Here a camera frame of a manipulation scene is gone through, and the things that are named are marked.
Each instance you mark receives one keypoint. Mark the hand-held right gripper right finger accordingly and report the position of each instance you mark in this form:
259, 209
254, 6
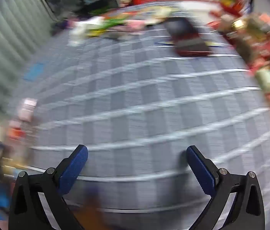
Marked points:
201, 170

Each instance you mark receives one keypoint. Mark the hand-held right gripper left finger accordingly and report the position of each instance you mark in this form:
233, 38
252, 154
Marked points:
76, 165

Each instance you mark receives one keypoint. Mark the pink white snack packet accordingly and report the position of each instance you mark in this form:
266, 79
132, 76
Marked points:
27, 107
135, 25

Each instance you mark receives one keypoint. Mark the grey checked blanket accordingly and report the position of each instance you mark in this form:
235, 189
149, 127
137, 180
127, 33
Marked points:
137, 100

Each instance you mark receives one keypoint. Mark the dark red flat box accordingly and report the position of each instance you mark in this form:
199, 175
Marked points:
187, 40

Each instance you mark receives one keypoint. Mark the pale green curtain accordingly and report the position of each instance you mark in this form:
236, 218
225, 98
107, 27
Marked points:
5, 52

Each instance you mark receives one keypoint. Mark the white cloth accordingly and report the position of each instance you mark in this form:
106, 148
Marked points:
79, 32

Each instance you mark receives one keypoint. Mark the pile of assorted snack packets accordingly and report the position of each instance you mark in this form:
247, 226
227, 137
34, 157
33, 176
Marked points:
252, 36

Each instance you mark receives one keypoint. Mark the green snack packet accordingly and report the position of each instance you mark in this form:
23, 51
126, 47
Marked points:
112, 22

